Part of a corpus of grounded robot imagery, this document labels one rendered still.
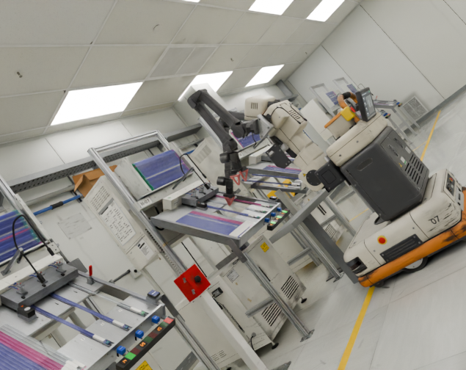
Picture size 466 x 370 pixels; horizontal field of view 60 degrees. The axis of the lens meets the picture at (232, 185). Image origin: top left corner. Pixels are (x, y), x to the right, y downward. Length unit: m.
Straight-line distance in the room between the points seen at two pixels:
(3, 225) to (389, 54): 9.03
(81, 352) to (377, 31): 9.38
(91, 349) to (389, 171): 1.64
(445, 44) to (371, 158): 7.98
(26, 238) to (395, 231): 1.97
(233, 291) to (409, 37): 8.25
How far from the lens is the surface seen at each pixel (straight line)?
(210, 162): 4.25
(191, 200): 3.05
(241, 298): 2.80
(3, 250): 2.37
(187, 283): 2.33
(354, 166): 2.26
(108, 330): 1.93
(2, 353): 1.95
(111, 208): 3.16
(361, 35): 10.32
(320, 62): 10.56
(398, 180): 2.24
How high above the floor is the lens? 0.78
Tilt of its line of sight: 5 degrees up
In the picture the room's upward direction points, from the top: 39 degrees counter-clockwise
